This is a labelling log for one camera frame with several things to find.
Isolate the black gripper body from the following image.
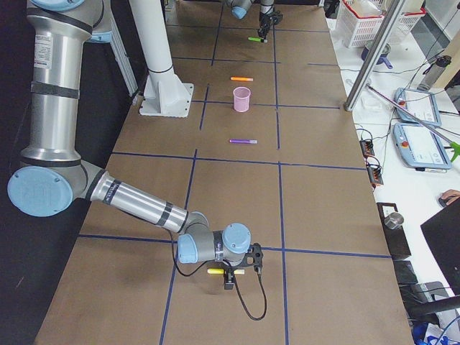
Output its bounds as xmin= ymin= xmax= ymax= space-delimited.
xmin=223 ymin=265 xmax=234 ymax=277
xmin=259 ymin=11 xmax=282 ymax=36

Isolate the green highlighter pen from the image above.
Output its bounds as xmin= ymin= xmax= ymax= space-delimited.
xmin=247 ymin=37 xmax=268 ymax=43

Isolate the yellow highlighter pen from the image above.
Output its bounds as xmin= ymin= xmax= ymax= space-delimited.
xmin=207 ymin=268 xmax=245 ymax=275

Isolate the orange highlighter pen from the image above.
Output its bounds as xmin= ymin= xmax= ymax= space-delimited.
xmin=230 ymin=76 xmax=254 ymax=82

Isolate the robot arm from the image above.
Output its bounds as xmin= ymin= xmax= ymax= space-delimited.
xmin=223 ymin=0 xmax=283 ymax=43
xmin=7 ymin=1 xmax=260 ymax=287

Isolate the pink mesh pen holder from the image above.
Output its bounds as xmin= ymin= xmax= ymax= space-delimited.
xmin=233 ymin=86 xmax=251 ymax=112

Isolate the purple highlighter pen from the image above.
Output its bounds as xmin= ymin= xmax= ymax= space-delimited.
xmin=229 ymin=139 xmax=258 ymax=144

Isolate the person's hand on mouse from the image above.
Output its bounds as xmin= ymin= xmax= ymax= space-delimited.
xmin=441 ymin=189 xmax=460 ymax=206

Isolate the white plastic basket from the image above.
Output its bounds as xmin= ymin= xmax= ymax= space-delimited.
xmin=335 ymin=1 xmax=426 ymax=48

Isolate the blue saucepan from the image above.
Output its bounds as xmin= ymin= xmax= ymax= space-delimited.
xmin=361 ymin=40 xmax=394 ymax=69

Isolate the upper power strip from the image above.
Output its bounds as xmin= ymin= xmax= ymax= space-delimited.
xmin=359 ymin=139 xmax=374 ymax=157

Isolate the power strip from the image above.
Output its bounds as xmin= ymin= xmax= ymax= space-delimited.
xmin=359 ymin=139 xmax=374 ymax=157
xmin=366 ymin=164 xmax=384 ymax=188

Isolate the black box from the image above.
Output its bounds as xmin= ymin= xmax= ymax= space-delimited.
xmin=377 ymin=202 xmax=411 ymax=261

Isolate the upper teach pendant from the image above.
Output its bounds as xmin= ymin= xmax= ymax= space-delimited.
xmin=394 ymin=88 xmax=442 ymax=127

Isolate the teach pendant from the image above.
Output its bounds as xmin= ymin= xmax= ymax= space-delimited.
xmin=394 ymin=88 xmax=442 ymax=127
xmin=392 ymin=123 xmax=452 ymax=170

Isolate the steel cup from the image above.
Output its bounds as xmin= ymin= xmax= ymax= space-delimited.
xmin=384 ymin=212 xmax=404 ymax=230

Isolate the dark water bottle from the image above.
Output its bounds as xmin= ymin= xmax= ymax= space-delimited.
xmin=417 ymin=55 xmax=451 ymax=91

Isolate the lower power strip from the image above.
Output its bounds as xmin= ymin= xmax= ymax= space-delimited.
xmin=366 ymin=164 xmax=384 ymax=188

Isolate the lower teach pendant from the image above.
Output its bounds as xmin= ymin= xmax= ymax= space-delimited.
xmin=392 ymin=123 xmax=452 ymax=170

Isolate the black monitor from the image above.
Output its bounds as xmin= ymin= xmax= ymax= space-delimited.
xmin=420 ymin=201 xmax=459 ymax=295

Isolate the reacher grabber tool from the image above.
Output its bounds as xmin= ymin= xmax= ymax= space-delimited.
xmin=366 ymin=83 xmax=459 ymax=162

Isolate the black computer mouse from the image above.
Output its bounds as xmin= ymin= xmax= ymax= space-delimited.
xmin=438 ymin=196 xmax=454 ymax=208

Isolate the black camera cable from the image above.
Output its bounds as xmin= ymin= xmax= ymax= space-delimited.
xmin=174 ymin=229 xmax=267 ymax=321

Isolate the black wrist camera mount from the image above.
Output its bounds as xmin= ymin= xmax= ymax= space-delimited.
xmin=241 ymin=243 xmax=263 ymax=275

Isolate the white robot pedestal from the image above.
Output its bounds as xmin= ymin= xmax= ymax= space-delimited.
xmin=129 ymin=0 xmax=194 ymax=118

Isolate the aluminium frame post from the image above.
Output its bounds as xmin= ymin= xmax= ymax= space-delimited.
xmin=344 ymin=0 xmax=405 ymax=111

